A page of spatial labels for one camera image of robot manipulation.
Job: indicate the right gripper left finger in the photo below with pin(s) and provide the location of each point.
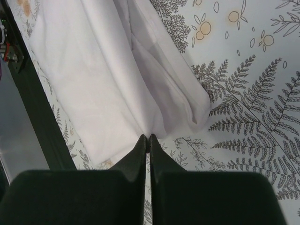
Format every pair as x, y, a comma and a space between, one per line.
83, 197

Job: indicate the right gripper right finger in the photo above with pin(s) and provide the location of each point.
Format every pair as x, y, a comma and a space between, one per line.
181, 197

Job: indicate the white t shirt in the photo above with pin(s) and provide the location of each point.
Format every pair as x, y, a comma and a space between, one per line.
117, 74

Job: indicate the black table edge strip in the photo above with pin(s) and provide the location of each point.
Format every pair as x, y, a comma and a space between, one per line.
37, 106

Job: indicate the floral table mat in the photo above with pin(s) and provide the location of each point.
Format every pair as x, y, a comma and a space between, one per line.
246, 54

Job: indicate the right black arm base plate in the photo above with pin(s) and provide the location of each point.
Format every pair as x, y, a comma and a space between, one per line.
10, 50

